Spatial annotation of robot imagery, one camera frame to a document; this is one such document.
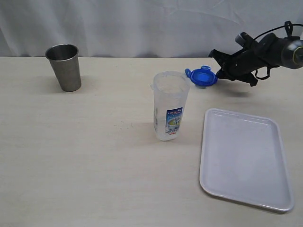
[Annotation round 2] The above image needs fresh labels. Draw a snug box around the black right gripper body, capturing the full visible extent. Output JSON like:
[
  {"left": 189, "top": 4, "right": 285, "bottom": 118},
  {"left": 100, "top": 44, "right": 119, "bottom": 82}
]
[{"left": 208, "top": 32, "right": 263, "bottom": 87}]

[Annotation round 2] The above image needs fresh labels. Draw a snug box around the blue container lid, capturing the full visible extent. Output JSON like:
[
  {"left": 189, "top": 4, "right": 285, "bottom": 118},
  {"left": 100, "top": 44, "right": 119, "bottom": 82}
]
[{"left": 184, "top": 65, "right": 218, "bottom": 87}]

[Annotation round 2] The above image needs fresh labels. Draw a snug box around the clear tall plastic container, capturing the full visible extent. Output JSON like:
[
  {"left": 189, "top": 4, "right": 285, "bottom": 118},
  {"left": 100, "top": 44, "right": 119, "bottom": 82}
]
[{"left": 151, "top": 71, "right": 190, "bottom": 141}]

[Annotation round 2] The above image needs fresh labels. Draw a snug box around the stainless steel cup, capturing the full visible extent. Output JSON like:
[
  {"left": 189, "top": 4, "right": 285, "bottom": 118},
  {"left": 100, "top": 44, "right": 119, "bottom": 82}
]
[{"left": 45, "top": 44, "right": 81, "bottom": 92}]

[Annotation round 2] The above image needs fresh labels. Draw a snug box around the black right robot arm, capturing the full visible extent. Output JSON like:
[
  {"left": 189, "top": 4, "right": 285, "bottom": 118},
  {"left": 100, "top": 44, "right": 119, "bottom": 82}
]
[{"left": 209, "top": 32, "right": 303, "bottom": 87}]

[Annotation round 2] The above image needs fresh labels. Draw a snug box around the white plastic tray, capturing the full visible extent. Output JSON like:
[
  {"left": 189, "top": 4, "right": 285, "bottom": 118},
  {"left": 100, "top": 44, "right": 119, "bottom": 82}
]
[{"left": 199, "top": 108, "right": 294, "bottom": 212}]

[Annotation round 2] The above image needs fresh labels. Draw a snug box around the white backdrop curtain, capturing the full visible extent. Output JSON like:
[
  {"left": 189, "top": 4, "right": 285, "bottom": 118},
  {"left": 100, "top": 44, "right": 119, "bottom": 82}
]
[{"left": 0, "top": 0, "right": 303, "bottom": 57}]

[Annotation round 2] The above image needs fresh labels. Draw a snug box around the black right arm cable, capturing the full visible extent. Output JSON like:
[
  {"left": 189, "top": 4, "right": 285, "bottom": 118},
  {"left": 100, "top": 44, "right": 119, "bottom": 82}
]
[{"left": 250, "top": 20, "right": 303, "bottom": 80}]

